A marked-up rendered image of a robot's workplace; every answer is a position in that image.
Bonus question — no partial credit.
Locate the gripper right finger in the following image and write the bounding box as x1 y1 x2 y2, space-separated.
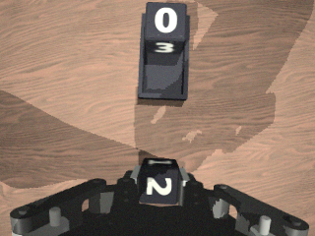
177 167 309 236

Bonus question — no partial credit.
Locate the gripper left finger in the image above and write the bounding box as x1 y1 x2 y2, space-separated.
10 165 143 236

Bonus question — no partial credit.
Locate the black number cube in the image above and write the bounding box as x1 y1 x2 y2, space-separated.
140 158 180 205
144 2 187 54

